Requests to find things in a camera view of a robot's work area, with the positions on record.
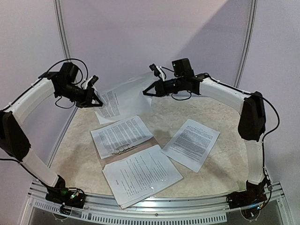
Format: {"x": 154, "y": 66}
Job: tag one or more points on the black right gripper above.
{"x": 157, "y": 87}

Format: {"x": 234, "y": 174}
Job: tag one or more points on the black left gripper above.
{"x": 86, "y": 101}

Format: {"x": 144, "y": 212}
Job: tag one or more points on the white dense text sheet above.
{"x": 130, "y": 131}

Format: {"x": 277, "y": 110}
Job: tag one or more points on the white agreement sheet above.
{"x": 191, "y": 145}
{"x": 125, "y": 99}

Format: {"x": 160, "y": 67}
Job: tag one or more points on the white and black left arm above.
{"x": 17, "y": 117}

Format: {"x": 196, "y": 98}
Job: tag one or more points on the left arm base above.
{"x": 69, "y": 196}

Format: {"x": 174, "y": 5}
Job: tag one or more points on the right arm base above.
{"x": 254, "y": 194}

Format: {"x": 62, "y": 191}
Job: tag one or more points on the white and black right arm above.
{"x": 237, "y": 155}

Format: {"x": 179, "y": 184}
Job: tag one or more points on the metal folder clip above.
{"x": 122, "y": 149}

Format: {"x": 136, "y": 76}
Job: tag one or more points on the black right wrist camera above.
{"x": 158, "y": 72}

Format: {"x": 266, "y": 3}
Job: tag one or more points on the aluminium front rail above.
{"x": 202, "y": 210}

